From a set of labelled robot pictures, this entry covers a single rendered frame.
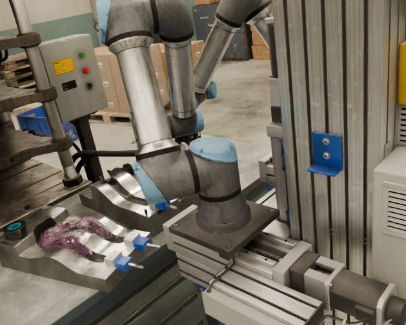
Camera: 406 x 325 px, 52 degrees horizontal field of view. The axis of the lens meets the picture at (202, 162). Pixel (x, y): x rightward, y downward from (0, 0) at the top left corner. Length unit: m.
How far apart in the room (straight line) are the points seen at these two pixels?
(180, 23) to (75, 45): 1.24
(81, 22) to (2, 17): 1.64
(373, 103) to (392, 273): 0.39
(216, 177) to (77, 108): 1.39
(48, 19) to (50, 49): 6.96
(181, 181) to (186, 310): 0.94
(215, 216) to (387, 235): 0.41
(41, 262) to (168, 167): 0.68
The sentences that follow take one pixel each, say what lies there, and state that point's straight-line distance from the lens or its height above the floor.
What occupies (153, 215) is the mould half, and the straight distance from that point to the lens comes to 1.57.
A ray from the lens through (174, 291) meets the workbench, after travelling 1.77.
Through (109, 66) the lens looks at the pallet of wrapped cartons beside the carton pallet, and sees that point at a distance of 5.70.
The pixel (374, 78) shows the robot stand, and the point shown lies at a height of 1.41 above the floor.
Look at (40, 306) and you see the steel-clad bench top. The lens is 1.47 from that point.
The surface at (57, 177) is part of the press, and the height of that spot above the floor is 0.79.
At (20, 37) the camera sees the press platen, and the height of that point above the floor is 1.53.
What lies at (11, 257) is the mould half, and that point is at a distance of 1.66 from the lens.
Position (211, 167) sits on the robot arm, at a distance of 1.03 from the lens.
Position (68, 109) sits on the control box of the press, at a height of 1.13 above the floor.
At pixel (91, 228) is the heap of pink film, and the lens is 1.56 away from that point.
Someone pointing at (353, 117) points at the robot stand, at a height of 1.33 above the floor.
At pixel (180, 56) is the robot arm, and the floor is 1.46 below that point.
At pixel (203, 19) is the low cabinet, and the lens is 8.95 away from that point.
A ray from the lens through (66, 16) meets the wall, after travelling 9.42.
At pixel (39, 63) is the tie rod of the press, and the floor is 1.41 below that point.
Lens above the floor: 1.65
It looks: 24 degrees down
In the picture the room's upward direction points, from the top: 10 degrees counter-clockwise
